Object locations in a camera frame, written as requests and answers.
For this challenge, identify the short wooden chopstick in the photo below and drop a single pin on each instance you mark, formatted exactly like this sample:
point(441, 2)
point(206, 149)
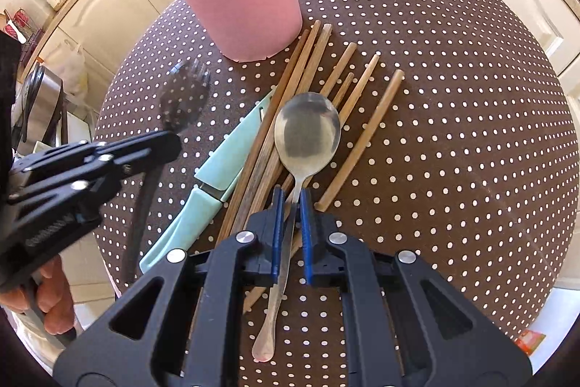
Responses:
point(342, 90)

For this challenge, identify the brown polka dot tablecloth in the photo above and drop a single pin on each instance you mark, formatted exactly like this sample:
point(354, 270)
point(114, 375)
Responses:
point(474, 166)

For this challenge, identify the mint green sheathed knife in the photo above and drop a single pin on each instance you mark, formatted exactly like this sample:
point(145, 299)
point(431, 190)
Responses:
point(215, 181)

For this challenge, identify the silver metal spoon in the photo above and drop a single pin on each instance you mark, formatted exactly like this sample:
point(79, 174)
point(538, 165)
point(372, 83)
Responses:
point(310, 139)

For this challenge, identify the wooden chopstick far right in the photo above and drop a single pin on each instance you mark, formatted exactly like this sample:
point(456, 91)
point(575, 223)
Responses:
point(364, 139)

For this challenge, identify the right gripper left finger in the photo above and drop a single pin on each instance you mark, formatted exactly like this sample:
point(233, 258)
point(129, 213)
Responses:
point(263, 264)

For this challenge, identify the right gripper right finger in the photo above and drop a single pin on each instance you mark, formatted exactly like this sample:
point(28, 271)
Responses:
point(321, 265)

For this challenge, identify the person's left hand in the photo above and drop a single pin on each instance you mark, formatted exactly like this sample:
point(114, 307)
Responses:
point(53, 297)

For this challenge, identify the wooden chopstick leftmost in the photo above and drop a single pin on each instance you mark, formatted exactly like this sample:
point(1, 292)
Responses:
point(238, 193)

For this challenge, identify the wooden chopstick dark left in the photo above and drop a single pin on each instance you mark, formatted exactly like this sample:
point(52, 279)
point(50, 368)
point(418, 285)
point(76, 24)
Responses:
point(268, 165)

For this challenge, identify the wooden chopstick middle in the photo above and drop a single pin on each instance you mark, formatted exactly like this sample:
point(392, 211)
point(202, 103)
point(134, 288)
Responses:
point(338, 69)

